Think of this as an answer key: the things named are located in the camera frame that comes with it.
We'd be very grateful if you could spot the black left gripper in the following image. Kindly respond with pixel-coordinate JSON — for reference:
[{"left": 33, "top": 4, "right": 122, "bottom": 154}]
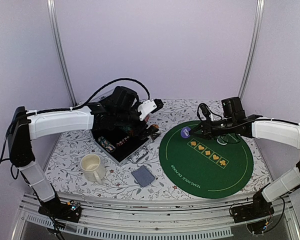
[{"left": 115, "top": 101, "right": 160, "bottom": 140}]

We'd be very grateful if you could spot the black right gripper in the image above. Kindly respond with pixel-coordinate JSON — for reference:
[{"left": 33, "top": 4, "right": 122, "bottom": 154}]
[{"left": 189, "top": 117, "right": 236, "bottom": 141}]

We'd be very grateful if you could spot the purple small blind button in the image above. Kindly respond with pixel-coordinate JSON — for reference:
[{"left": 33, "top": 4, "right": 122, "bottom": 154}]
[{"left": 180, "top": 126, "right": 191, "bottom": 139}]

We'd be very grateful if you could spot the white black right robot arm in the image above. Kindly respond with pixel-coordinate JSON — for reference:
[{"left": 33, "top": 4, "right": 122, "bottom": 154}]
[{"left": 190, "top": 96, "right": 300, "bottom": 218}]

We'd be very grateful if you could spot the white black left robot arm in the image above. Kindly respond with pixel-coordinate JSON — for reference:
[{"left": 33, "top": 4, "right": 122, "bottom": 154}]
[{"left": 3, "top": 86, "right": 164, "bottom": 217}]

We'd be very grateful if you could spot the rear poker chip stack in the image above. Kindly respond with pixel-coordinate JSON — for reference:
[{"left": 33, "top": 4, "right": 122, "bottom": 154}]
[{"left": 120, "top": 126, "right": 136, "bottom": 137}]

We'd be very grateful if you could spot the poker chip stack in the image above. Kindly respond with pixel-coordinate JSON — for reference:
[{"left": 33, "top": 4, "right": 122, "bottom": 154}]
[
  {"left": 120, "top": 126, "right": 136, "bottom": 137},
  {"left": 97, "top": 136, "right": 116, "bottom": 153}
]

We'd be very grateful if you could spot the clear glass dealer button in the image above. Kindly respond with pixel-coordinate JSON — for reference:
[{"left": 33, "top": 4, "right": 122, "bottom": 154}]
[{"left": 216, "top": 136, "right": 228, "bottom": 146}]

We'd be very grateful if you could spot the front poker chip stack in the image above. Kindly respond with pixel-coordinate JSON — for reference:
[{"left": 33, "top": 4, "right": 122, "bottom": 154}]
[{"left": 97, "top": 136, "right": 116, "bottom": 153}]

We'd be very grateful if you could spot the green round poker mat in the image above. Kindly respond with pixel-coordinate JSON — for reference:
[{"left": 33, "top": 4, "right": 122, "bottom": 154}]
[{"left": 158, "top": 121, "right": 254, "bottom": 199}]

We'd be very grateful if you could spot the cream ceramic mug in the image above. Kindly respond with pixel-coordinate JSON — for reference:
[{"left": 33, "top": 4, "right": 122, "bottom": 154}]
[{"left": 80, "top": 154, "right": 106, "bottom": 185}]

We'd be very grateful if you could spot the white floral tablecloth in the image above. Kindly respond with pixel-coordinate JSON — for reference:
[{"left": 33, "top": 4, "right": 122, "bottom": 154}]
[{"left": 44, "top": 99, "right": 272, "bottom": 201}]

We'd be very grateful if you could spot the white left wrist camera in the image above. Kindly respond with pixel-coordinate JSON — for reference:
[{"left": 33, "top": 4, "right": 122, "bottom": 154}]
[{"left": 137, "top": 99, "right": 157, "bottom": 121}]

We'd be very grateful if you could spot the aluminium frame rail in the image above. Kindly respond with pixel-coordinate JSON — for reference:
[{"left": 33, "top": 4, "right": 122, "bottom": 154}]
[{"left": 11, "top": 192, "right": 300, "bottom": 240}]

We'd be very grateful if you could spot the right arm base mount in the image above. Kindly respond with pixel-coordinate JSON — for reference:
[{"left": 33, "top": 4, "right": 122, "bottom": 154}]
[{"left": 229, "top": 200, "right": 275, "bottom": 223}]

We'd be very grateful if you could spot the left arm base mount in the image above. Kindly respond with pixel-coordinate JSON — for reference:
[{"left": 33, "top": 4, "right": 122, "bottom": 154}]
[{"left": 38, "top": 198, "right": 82, "bottom": 223}]

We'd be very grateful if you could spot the right aluminium post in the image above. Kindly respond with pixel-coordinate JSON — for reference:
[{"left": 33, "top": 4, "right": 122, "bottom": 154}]
[{"left": 238, "top": 0, "right": 265, "bottom": 100}]

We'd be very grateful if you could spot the aluminium post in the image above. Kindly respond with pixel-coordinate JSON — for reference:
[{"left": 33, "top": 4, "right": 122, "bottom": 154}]
[
  {"left": 238, "top": 0, "right": 265, "bottom": 100},
  {"left": 46, "top": 0, "right": 77, "bottom": 106}
]

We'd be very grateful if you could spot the left aluminium post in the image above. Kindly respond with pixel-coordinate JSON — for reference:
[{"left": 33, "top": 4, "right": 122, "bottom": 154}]
[{"left": 46, "top": 0, "right": 77, "bottom": 106}]

